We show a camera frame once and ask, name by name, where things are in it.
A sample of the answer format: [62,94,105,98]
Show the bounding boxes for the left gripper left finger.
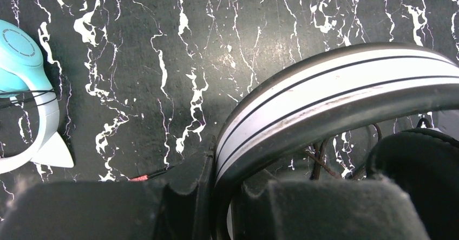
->
[1,136,215,239]

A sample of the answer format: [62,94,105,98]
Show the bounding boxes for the black and white headphones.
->
[209,43,458,239]

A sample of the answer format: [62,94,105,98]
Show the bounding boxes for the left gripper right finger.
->
[231,170,429,239]

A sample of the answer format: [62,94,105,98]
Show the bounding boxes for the teal cat ear headphones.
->
[1,20,74,173]

